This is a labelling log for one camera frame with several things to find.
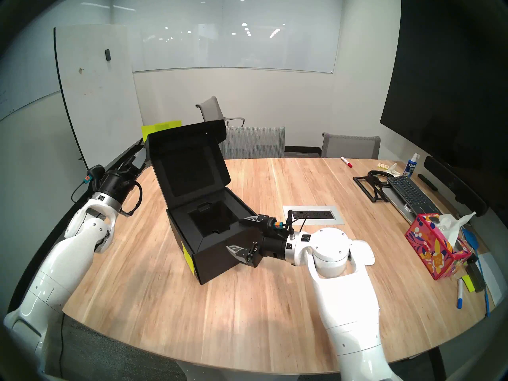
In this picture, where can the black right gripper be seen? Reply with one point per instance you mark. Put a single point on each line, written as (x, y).
(270, 247)

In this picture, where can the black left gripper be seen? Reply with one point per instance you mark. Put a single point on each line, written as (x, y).
(115, 183)

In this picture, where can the black cardboard box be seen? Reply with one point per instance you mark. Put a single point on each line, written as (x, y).
(186, 170)

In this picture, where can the white computer mouse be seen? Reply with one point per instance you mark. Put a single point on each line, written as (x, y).
(367, 255)

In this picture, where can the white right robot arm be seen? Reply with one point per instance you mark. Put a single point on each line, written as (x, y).
(345, 297)

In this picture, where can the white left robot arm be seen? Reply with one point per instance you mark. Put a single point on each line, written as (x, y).
(67, 261)

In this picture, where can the red floral tissue box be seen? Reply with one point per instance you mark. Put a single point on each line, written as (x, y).
(432, 249)

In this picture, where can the neon yellow sticky note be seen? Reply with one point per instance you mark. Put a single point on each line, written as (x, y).
(160, 128)

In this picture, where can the large neon yellow sticky sheet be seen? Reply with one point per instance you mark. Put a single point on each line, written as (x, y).
(189, 259)

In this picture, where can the mobile whiteboard on stand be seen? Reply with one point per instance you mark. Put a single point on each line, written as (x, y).
(99, 106)

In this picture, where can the silver table power outlet panel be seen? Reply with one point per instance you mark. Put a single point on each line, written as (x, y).
(321, 214)

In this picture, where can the grey office chair with armrests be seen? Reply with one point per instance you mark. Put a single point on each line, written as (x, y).
(210, 108)

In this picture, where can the grey mesh office chair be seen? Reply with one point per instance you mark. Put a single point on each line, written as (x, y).
(258, 142)
(351, 146)

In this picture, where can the red capped whiteboard marker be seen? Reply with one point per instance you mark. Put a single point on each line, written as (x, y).
(346, 162)

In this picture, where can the black folding laptop stand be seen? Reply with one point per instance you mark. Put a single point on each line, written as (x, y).
(376, 187)

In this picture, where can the crumpled white tissue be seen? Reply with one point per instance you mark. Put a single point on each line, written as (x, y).
(394, 169)

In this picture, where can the black keyboard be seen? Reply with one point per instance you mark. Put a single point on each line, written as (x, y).
(410, 193)

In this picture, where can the whiteboard cleaner spray bottle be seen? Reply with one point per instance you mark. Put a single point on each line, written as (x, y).
(410, 170)

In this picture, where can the white tissue sheet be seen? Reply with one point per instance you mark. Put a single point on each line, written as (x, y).
(450, 225)

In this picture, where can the black video conference bar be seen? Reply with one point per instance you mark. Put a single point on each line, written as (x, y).
(456, 185)

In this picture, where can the blue capped whiteboard marker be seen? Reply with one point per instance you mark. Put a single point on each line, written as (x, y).
(460, 293)

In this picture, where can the yellow sticky note pad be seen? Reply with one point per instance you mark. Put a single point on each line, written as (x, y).
(468, 283)

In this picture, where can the black felt board eraser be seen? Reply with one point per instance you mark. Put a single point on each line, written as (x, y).
(476, 277)

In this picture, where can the white paper sheet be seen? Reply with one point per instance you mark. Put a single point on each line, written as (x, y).
(494, 277)

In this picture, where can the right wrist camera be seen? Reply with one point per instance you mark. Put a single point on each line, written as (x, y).
(274, 224)

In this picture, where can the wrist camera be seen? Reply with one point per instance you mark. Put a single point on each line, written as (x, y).
(274, 224)
(94, 174)

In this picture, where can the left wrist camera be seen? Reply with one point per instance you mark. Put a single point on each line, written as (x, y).
(94, 174)

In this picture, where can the large wall glass whiteboard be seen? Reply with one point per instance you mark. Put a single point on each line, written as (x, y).
(238, 47)

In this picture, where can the large black wall screen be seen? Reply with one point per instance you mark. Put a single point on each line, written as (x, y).
(444, 86)

